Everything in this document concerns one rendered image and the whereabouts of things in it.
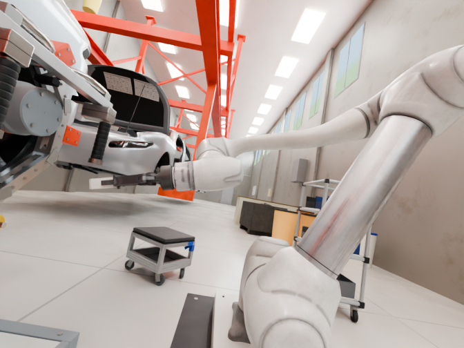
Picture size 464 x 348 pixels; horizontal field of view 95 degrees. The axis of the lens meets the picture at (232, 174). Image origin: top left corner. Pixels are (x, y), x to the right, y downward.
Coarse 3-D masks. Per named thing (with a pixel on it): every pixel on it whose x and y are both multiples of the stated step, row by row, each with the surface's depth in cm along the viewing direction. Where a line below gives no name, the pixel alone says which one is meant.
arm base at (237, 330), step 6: (234, 306) 72; (234, 312) 68; (240, 312) 63; (234, 318) 64; (240, 318) 62; (234, 324) 62; (240, 324) 61; (234, 330) 59; (240, 330) 59; (228, 336) 58; (234, 336) 57; (240, 336) 58; (246, 336) 58; (246, 342) 58
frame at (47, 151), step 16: (0, 0) 55; (64, 96) 81; (64, 112) 81; (64, 128) 83; (48, 144) 79; (32, 160) 78; (48, 160) 78; (0, 176) 67; (16, 176) 68; (32, 176) 73; (0, 192) 63
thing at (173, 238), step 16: (144, 240) 165; (160, 240) 157; (176, 240) 164; (192, 240) 180; (128, 256) 171; (144, 256) 164; (160, 256) 153; (176, 256) 187; (192, 256) 181; (160, 272) 153
